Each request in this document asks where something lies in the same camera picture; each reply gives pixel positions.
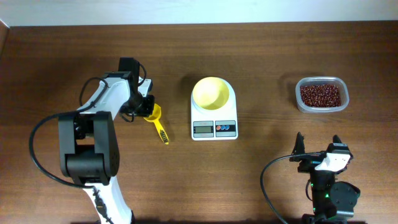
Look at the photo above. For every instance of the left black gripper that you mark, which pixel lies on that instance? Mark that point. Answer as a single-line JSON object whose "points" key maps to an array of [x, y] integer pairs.
{"points": [[152, 104]]}

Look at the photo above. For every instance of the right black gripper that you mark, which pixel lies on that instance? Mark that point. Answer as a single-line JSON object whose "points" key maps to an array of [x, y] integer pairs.
{"points": [[309, 162]]}

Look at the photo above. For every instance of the yellow plastic measuring scoop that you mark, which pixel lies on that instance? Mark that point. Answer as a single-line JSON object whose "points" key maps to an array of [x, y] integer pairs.
{"points": [[155, 119]]}

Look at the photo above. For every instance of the red beans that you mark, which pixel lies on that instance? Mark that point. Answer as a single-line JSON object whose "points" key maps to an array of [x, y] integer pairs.
{"points": [[320, 96]]}

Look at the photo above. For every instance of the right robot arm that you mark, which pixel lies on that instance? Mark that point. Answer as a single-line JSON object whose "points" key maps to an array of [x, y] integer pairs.
{"points": [[332, 201]]}

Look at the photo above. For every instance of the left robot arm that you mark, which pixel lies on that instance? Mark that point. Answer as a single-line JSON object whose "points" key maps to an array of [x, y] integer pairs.
{"points": [[89, 151]]}

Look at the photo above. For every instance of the yellow plastic bowl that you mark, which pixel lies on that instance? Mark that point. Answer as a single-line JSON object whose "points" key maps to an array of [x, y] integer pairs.
{"points": [[211, 93]]}

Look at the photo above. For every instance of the white digital kitchen scale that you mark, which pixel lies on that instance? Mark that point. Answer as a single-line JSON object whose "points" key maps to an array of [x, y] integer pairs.
{"points": [[211, 125]]}

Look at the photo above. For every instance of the clear plastic container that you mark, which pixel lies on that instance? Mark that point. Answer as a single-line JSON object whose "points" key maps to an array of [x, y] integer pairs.
{"points": [[321, 81]]}

